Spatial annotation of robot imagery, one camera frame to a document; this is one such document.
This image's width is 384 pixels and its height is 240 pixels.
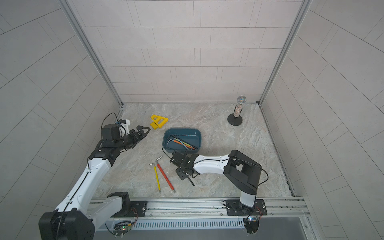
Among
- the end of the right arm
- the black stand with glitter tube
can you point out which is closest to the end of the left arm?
the end of the right arm

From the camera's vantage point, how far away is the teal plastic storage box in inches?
36.4

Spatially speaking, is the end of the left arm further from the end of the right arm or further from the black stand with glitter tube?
the black stand with glitter tube
